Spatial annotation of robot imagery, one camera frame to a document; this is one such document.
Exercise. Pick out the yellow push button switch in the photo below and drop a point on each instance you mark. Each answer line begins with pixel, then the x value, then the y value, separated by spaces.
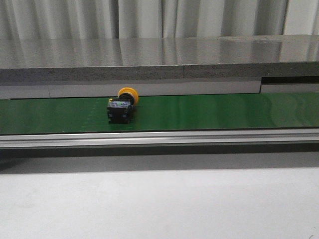
pixel 120 110

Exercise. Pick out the grey stone counter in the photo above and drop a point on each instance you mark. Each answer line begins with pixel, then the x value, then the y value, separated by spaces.
pixel 153 66

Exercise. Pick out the green conveyor belt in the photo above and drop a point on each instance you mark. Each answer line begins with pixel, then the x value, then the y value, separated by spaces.
pixel 161 113

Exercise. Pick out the white pleated curtain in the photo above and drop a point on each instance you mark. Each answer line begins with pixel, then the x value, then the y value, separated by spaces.
pixel 85 19

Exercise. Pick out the aluminium conveyor frame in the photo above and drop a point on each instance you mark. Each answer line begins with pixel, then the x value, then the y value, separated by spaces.
pixel 160 142

